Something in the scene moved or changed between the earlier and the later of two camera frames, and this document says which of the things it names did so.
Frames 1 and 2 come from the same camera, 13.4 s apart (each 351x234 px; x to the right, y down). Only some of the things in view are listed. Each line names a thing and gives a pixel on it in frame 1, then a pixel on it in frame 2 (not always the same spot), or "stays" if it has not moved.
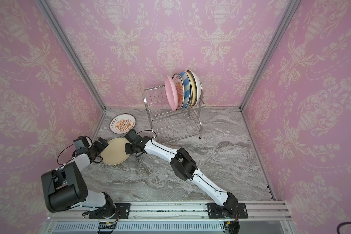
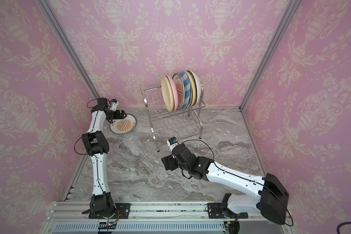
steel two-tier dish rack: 168,125 stays
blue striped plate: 186,87 stays
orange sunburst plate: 180,90 stays
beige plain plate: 115,153 to 167,93
